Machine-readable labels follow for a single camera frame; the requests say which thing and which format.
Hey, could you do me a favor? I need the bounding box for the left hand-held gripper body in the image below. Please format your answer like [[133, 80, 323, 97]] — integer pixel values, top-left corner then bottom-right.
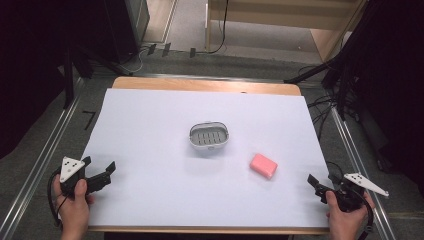
[[59, 156, 88, 198]]

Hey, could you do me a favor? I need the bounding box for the person's right hand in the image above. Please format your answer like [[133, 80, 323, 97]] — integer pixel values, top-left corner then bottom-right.
[[324, 189, 377, 240]]

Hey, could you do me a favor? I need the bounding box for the bundle of black floor cables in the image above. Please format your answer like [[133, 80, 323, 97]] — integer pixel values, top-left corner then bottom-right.
[[297, 65, 341, 141]]

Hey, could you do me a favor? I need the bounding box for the dark curtain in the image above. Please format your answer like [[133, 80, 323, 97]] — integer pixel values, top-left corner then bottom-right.
[[329, 0, 424, 191], [0, 0, 111, 160]]

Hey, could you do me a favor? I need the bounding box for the black hanging cable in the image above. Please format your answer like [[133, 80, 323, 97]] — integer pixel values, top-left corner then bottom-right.
[[205, 0, 231, 55]]

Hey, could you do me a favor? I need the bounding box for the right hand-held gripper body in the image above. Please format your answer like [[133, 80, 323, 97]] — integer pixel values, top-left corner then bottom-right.
[[327, 172, 390, 213]]

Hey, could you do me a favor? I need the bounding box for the black stand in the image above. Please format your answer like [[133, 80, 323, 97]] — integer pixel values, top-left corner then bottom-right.
[[61, 41, 134, 110], [283, 54, 344, 85]]

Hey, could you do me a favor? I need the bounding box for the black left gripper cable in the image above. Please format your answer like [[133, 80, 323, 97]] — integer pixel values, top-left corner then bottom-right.
[[47, 167, 66, 228]]

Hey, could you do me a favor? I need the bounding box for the light wooden furniture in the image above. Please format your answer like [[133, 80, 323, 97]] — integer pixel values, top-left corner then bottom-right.
[[204, 0, 368, 64]]

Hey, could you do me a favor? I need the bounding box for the white floor cable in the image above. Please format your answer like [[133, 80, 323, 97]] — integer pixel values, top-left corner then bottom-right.
[[114, 45, 150, 75]]

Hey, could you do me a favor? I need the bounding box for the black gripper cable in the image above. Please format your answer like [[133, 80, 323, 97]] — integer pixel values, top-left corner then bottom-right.
[[325, 161, 375, 240], [47, 167, 66, 228]]

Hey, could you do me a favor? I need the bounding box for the black cabinet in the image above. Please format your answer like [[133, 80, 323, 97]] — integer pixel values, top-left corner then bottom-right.
[[101, 0, 151, 65]]

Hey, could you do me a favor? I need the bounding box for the white paper sheet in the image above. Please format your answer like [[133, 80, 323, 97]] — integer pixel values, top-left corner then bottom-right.
[[81, 87, 332, 230]]

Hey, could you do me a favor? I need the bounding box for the metal floor rail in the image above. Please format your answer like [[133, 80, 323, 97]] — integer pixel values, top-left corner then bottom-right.
[[329, 105, 398, 240], [0, 77, 85, 240], [89, 73, 323, 85]]

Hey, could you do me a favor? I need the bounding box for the pink soap bar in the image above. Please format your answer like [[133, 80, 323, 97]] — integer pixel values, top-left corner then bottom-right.
[[249, 152, 279, 180]]

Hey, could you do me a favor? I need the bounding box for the grey and white soap dish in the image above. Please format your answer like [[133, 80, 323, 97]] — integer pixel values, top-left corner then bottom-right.
[[188, 120, 231, 151]]

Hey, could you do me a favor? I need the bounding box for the person's left hand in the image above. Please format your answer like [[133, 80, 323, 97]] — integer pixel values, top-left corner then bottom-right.
[[52, 178, 96, 240]]

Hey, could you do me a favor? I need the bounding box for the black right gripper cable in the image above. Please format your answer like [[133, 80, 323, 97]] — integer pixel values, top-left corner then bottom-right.
[[325, 161, 375, 240]]

